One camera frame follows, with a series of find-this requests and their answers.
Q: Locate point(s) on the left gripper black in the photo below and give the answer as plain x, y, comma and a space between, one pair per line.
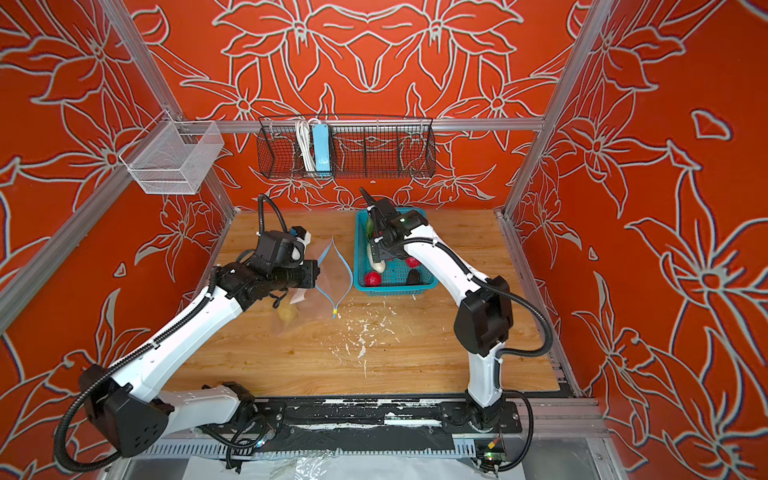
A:
312, 268

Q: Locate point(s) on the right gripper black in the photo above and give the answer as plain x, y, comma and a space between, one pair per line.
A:
378, 249

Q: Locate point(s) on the red fruit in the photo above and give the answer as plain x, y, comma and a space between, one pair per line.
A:
373, 279
412, 261

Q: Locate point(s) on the clear zip top bag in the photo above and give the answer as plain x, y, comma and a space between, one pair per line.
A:
323, 302

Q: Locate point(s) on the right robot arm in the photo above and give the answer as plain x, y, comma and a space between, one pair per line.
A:
484, 317

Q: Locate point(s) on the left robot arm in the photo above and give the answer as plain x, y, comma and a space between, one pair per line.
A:
127, 402

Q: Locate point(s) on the teal plastic basket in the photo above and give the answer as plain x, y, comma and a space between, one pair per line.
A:
394, 277

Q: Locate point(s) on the dark avocado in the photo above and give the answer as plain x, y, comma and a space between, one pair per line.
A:
413, 278

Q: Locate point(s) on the light blue box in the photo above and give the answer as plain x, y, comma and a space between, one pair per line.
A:
321, 142

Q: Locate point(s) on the small circuit board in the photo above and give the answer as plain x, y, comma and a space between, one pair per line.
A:
493, 461

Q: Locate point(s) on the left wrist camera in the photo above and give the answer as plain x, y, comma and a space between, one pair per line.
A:
302, 238

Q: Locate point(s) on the black wire wall basket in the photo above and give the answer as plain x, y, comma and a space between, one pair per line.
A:
362, 146

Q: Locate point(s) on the white wire mesh basket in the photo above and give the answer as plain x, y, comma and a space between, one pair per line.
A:
174, 158

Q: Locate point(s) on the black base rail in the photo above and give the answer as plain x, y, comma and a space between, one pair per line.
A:
365, 425

